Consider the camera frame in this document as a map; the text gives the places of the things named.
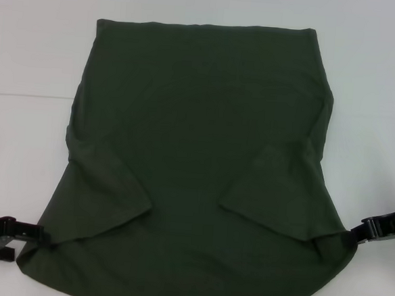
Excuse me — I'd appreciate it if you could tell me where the dark green t-shirt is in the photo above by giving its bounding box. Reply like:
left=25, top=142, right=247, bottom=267
left=14, top=7, right=375, bottom=296

